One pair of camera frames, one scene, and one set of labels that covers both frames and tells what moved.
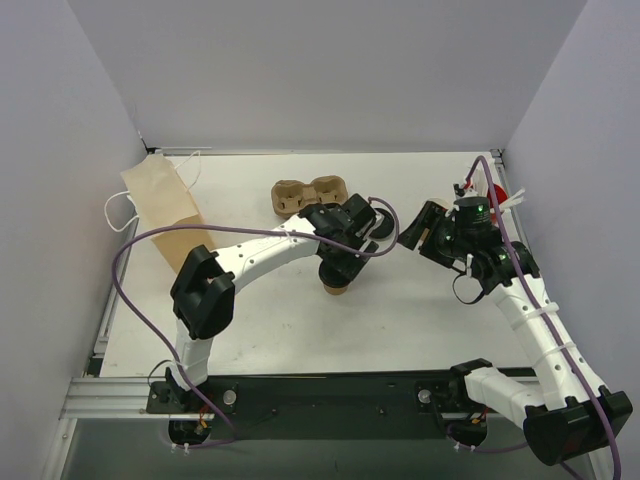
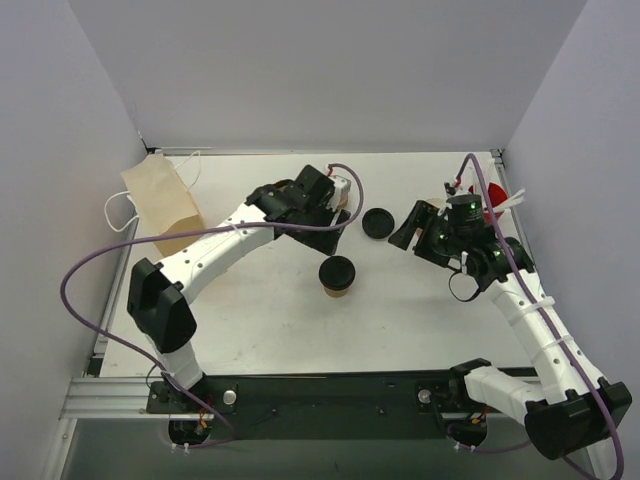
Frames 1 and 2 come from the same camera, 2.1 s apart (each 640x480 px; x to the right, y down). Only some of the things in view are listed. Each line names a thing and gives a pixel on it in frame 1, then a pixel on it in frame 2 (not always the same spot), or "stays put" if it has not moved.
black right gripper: [433, 240] stays put
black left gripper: [341, 263] to [310, 227]
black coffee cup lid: [334, 273] stays put
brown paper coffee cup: [336, 291] stays put
